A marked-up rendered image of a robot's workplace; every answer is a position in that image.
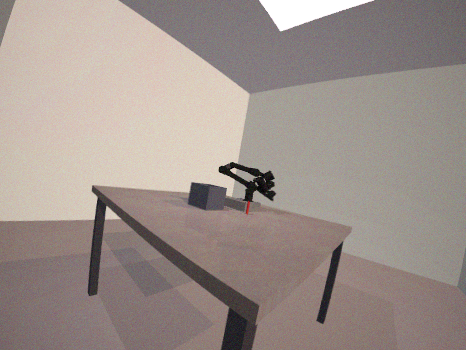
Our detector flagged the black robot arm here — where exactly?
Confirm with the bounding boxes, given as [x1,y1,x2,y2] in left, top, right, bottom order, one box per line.
[218,162,275,202]

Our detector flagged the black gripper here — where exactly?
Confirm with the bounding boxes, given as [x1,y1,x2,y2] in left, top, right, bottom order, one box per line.
[257,182,276,202]

